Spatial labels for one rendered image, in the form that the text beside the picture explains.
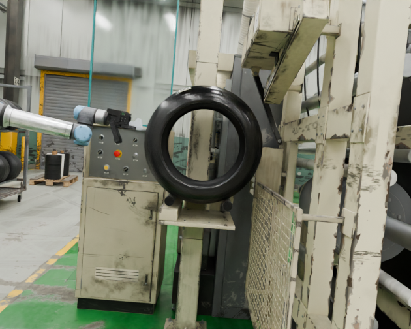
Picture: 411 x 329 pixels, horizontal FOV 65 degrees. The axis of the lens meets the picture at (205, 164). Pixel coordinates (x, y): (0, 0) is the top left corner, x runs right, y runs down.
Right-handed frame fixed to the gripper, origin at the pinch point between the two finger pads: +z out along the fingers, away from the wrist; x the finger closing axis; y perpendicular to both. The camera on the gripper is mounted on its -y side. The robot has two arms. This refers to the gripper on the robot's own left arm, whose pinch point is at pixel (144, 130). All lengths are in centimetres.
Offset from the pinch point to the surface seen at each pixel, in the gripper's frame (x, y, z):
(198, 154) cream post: 26.1, -6.8, 28.7
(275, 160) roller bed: 19, -1, 72
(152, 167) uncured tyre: -10.1, -16.3, 9.4
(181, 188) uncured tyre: -11.7, -23.3, 24.8
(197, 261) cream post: 26, -70, 41
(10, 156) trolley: 338, -80, -262
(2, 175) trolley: 300, -103, -247
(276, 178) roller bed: 19, -11, 75
